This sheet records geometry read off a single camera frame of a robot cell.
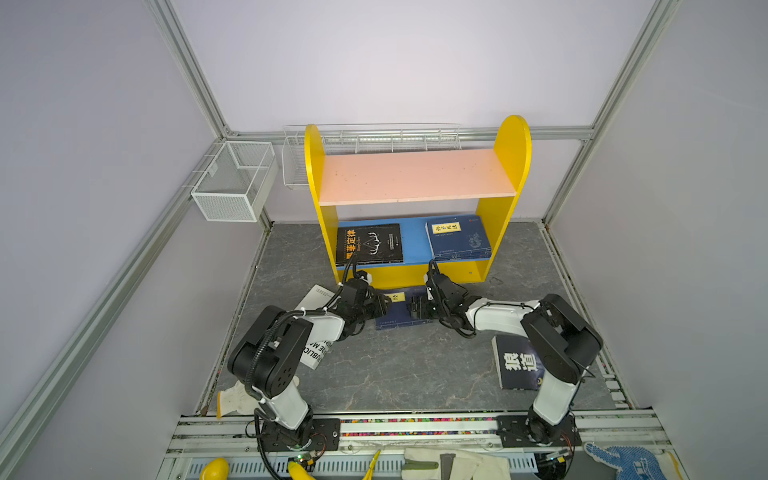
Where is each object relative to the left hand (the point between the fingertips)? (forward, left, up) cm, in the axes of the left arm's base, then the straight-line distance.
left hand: (388, 304), depth 94 cm
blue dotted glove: (-45, -56, -2) cm, 71 cm away
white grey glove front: (-42, -13, -2) cm, 44 cm away
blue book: (+15, -24, +13) cm, 31 cm away
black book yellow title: (+15, +4, +12) cm, 20 cm away
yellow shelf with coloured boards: (+45, -3, -3) cm, 45 cm away
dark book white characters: (-22, -34, +3) cm, 41 cm away
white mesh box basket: (+40, +50, +20) cm, 67 cm away
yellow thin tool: (-42, +6, +1) cm, 43 cm away
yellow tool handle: (-42, +22, +4) cm, 47 cm away
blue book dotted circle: (-3, -3, -1) cm, 4 cm away
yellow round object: (-40, +40, +3) cm, 56 cm away
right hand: (-1, -9, -1) cm, 9 cm away
